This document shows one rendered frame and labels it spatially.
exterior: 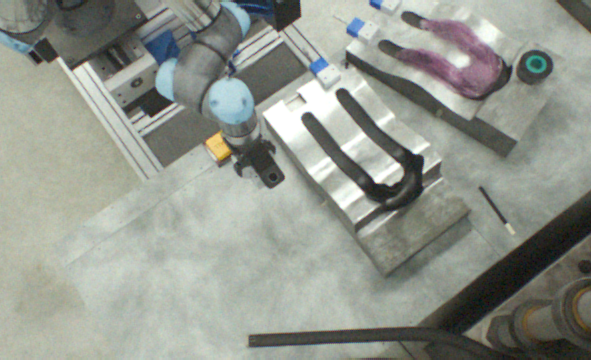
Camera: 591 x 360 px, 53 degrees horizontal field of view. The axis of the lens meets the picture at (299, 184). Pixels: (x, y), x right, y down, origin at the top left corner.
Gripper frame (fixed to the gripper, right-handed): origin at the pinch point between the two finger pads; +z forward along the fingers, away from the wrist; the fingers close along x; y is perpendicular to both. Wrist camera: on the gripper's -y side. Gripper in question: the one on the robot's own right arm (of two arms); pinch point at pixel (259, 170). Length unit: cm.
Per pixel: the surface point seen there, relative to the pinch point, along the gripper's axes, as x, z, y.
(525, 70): -66, 0, -18
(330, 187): -11.5, 3.9, -12.2
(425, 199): -28.8, 9.0, -27.1
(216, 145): 3.7, 11.4, 16.6
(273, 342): 20.2, 10.8, -32.4
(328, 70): -29.6, 3.3, 12.7
